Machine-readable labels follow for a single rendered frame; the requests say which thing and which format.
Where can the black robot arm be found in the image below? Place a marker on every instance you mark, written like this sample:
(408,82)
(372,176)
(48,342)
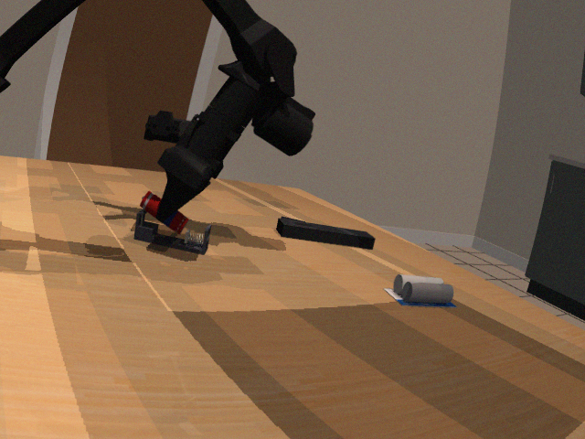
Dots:
(262,50)

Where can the red and blue battery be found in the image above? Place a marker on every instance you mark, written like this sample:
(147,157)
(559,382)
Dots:
(150,203)

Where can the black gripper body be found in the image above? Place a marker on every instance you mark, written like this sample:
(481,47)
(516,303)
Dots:
(202,159)

